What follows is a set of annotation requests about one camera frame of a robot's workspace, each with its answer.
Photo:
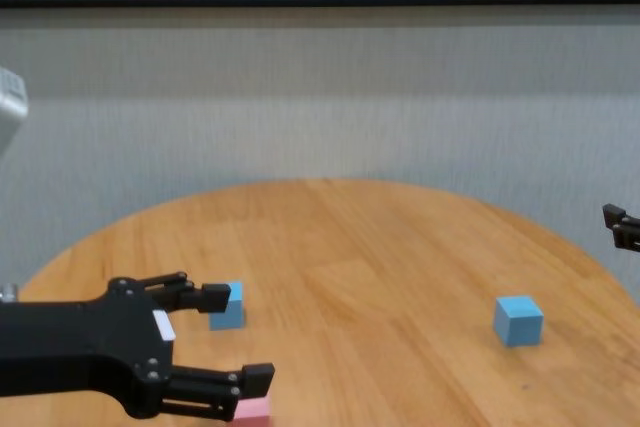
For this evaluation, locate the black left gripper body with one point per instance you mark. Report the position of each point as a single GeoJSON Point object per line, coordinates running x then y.
{"type": "Point", "coordinates": [100, 342]}

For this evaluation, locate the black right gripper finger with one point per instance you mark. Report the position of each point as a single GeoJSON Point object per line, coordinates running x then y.
{"type": "Point", "coordinates": [625, 232]}

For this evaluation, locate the pink cube block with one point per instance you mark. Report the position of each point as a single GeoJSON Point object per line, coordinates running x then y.
{"type": "Point", "coordinates": [255, 412]}

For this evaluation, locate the black wall trim strip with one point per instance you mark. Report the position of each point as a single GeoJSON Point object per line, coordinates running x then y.
{"type": "Point", "coordinates": [320, 1]}

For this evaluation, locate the blue cube block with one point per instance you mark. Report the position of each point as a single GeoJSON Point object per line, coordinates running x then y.
{"type": "Point", "coordinates": [235, 317]}
{"type": "Point", "coordinates": [517, 322]}

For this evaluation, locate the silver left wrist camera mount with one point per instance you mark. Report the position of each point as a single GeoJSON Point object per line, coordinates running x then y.
{"type": "Point", "coordinates": [10, 112]}

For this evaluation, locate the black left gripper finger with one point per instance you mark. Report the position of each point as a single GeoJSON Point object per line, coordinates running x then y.
{"type": "Point", "coordinates": [210, 299]}
{"type": "Point", "coordinates": [255, 379]}

